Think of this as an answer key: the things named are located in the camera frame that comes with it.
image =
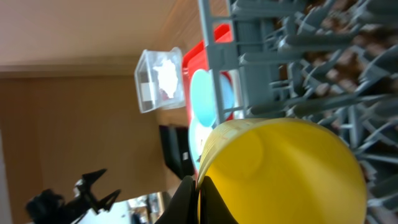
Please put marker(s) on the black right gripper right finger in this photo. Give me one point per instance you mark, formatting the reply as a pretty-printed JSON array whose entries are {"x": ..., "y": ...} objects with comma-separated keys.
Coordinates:
[{"x": 211, "y": 207}]

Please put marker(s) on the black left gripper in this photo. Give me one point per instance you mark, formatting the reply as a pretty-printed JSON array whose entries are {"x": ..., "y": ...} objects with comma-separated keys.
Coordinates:
[{"x": 85, "y": 200}]

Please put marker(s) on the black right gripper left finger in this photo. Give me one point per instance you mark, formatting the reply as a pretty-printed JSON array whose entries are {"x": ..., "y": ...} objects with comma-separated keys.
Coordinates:
[{"x": 182, "y": 208}]

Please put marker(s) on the yellow plastic cup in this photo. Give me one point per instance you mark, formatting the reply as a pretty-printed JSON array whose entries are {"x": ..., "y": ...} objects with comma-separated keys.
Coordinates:
[{"x": 283, "y": 170}]

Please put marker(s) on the mint green bowl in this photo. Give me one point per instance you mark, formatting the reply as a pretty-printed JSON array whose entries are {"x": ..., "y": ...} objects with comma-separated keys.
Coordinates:
[{"x": 202, "y": 96}]

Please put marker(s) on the white napkin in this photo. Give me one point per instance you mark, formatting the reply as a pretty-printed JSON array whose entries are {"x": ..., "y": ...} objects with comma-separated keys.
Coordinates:
[{"x": 167, "y": 77}]

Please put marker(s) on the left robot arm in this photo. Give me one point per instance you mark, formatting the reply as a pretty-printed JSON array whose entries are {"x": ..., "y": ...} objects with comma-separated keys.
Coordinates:
[{"x": 51, "y": 208}]

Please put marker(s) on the black waste tray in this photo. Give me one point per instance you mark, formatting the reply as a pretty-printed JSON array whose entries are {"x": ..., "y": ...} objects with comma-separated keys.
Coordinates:
[{"x": 175, "y": 148}]

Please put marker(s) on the grey dishwasher rack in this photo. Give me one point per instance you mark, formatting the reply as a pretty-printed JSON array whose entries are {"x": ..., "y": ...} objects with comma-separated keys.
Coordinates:
[{"x": 333, "y": 63}]

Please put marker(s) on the light blue plate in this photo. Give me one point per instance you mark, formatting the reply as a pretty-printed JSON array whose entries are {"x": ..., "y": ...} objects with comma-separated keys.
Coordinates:
[{"x": 197, "y": 136}]

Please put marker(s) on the clear plastic bin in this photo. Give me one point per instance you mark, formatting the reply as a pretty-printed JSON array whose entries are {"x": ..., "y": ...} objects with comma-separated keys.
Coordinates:
[{"x": 149, "y": 94}]

